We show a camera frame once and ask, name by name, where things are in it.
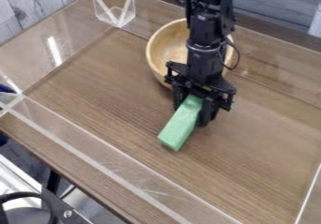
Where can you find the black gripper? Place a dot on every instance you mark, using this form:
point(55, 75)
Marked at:
point(214, 87)

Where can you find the green rectangular block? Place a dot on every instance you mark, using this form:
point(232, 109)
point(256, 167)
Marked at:
point(179, 127)

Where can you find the brown wooden bowl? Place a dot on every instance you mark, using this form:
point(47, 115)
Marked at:
point(167, 46)

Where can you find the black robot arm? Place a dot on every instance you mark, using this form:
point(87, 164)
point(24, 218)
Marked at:
point(198, 78)

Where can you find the black metal table leg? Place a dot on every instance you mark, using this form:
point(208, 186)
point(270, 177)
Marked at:
point(54, 182)

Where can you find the grey metal clamp plate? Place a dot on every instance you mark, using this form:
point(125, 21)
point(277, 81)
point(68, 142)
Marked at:
point(64, 213)

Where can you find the clear acrylic corner bracket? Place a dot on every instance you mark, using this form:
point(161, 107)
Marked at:
point(115, 16)

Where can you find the clear acrylic front wall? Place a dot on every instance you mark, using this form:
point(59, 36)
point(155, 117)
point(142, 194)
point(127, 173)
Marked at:
point(102, 121)

